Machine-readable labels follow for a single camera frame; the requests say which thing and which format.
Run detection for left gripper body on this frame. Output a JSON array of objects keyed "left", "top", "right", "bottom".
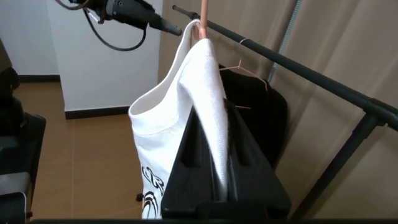
[{"left": 104, "top": 0, "right": 155, "bottom": 30}]

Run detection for black shorts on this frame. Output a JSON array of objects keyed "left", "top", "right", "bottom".
[{"left": 217, "top": 63, "right": 289, "bottom": 169}]

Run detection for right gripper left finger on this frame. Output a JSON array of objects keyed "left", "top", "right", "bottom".
[{"left": 160, "top": 105, "right": 220, "bottom": 219}]

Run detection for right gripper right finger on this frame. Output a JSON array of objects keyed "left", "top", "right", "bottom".
[{"left": 224, "top": 98, "right": 292, "bottom": 219}]

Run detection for white printed T-shirt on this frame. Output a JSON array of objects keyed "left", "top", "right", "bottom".
[{"left": 128, "top": 19, "right": 231, "bottom": 220}]

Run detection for black clothes rack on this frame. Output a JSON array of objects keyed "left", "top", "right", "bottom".
[{"left": 172, "top": 4, "right": 398, "bottom": 220}]

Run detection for pink clothes hanger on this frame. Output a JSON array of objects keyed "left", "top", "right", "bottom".
[
  {"left": 192, "top": 0, "right": 210, "bottom": 40},
  {"left": 219, "top": 58, "right": 269, "bottom": 110}
]

